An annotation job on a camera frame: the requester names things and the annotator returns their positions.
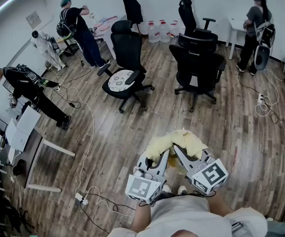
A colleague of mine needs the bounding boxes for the wooden coat rack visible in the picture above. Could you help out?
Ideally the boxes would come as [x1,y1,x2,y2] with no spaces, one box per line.
[132,21,148,38]

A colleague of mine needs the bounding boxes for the black hanging coat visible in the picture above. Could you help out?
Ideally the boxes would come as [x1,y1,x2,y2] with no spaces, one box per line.
[121,0,144,26]

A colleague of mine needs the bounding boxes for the person's right forearm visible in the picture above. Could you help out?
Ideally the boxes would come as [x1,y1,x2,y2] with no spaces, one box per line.
[205,191,234,218]

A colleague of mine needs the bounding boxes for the person's left forearm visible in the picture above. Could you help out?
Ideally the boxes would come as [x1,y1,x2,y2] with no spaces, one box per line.
[129,201,155,232]

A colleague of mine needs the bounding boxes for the white power strip with cables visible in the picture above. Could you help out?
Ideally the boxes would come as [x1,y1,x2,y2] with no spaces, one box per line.
[254,69,281,118]

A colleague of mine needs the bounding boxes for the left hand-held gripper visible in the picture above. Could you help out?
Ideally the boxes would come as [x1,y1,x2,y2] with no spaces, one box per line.
[124,149,170,204]

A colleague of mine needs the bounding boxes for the black cushioned office chair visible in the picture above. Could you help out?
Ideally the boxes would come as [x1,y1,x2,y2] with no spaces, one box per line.
[97,20,155,114]

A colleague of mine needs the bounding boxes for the person's dark trousers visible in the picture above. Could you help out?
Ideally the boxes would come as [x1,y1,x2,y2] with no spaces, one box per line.
[157,191,207,200]

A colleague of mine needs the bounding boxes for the pale yellow clothes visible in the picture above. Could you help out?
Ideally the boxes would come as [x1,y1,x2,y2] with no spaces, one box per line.
[144,129,209,175]

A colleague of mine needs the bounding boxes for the person's white t-shirt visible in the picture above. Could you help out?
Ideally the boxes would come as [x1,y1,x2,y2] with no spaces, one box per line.
[107,195,269,237]

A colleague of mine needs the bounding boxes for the long white floor cable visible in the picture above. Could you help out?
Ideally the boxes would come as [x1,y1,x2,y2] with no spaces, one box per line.
[58,85,135,218]

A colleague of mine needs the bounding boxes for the black tall headrest office chair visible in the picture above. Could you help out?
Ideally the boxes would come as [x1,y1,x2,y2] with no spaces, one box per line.
[178,0,219,44]

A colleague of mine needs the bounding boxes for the white open box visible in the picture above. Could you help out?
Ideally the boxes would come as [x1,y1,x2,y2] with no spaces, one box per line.
[5,105,41,153]

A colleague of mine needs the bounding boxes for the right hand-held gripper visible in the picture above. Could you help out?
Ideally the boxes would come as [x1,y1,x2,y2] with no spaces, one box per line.
[173,144,229,196]

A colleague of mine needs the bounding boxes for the small white table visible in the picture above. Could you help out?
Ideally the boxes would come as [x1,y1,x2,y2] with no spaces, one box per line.
[225,16,254,60]

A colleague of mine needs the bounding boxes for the black looped floor cable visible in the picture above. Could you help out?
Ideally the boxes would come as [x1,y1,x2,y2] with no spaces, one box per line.
[79,193,137,234]

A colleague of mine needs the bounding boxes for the white patterned seat cushion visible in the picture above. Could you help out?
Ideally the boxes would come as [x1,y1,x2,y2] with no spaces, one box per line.
[107,69,135,93]

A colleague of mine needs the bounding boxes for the black wide-back office chair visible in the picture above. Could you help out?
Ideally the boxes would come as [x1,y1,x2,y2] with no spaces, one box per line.
[168,33,227,113]

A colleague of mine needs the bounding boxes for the dark shoulder strap buckle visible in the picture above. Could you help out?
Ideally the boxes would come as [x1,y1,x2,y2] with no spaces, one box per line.
[231,221,244,234]

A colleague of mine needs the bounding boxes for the grey wall notice plate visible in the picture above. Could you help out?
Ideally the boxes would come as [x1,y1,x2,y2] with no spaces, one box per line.
[25,10,42,30]

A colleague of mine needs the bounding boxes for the long black floor cable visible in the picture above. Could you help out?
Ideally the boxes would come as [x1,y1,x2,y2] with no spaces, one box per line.
[238,72,285,124]

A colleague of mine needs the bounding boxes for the white table with grey side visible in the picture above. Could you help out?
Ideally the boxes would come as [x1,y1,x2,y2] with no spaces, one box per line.
[90,15,128,60]

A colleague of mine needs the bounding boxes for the dark desk with pale legs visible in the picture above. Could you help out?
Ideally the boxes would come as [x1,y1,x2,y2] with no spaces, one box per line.
[8,127,76,194]

